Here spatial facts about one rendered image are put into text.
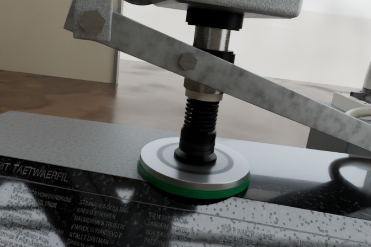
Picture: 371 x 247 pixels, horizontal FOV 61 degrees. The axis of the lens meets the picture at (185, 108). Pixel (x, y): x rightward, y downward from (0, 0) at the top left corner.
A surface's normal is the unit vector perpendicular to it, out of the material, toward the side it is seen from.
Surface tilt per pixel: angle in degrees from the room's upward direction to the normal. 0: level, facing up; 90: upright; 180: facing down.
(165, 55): 90
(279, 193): 0
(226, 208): 45
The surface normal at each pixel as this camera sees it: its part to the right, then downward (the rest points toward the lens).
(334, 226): 0.00, -0.51
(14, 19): -0.01, 0.25
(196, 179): 0.12, -0.96
